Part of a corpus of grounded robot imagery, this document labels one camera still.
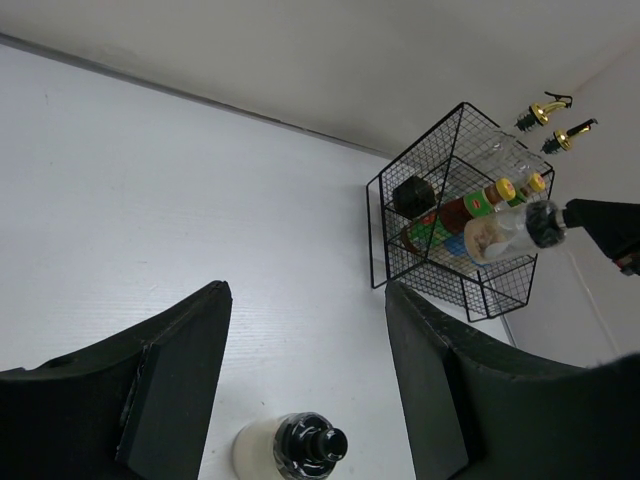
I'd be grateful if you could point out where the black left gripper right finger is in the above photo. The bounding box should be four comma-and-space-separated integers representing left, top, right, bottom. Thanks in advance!
385, 282, 639, 479

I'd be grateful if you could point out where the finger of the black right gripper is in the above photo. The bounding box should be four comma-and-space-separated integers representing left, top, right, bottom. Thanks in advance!
563, 199, 640, 275

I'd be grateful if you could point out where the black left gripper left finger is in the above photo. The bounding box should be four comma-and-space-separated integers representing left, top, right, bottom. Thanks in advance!
1, 281, 232, 479

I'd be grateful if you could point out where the glass oil bottle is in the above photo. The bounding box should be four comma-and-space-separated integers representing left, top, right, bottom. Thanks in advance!
503, 118, 598, 181
457, 91, 574, 173

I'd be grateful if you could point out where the brown spice jar black cap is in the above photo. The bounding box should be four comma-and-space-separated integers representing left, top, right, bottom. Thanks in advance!
463, 200, 567, 265

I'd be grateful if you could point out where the blue label jar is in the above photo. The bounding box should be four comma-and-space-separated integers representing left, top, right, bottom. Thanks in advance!
443, 234, 468, 257

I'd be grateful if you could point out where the white spice jar black cap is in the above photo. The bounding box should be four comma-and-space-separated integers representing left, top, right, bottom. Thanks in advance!
232, 412, 348, 480

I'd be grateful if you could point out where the black object inside rack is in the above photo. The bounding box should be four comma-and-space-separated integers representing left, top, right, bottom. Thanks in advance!
392, 175, 436, 219

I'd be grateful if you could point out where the black wire rack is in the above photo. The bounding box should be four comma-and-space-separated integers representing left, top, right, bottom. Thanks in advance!
365, 102, 537, 323

